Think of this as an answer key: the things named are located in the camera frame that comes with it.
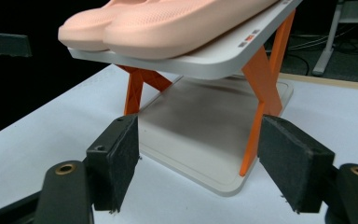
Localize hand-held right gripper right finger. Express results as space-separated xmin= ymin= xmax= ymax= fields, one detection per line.
xmin=257 ymin=114 xmax=336 ymax=214

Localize tangle of floor cables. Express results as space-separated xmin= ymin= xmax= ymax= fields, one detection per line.
xmin=287 ymin=26 xmax=358 ymax=68

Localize white metal stand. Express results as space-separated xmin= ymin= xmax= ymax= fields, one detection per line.
xmin=311 ymin=0 xmax=358 ymax=77

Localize black stand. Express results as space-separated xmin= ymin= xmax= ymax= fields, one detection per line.
xmin=0 ymin=30 xmax=33 ymax=73

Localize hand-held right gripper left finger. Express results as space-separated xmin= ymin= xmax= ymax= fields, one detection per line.
xmin=86 ymin=114 xmax=140 ymax=214

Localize white shoe rack orange legs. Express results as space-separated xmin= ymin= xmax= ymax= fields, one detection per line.
xmin=67 ymin=0 xmax=304 ymax=198

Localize white table cover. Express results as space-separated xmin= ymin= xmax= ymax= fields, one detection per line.
xmin=0 ymin=64 xmax=358 ymax=224

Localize wooden table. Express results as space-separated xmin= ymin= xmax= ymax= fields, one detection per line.
xmin=278 ymin=72 xmax=358 ymax=92

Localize pink foam slipper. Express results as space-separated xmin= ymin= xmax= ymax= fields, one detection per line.
xmin=58 ymin=0 xmax=122 ymax=52
xmin=102 ymin=0 xmax=281 ymax=61

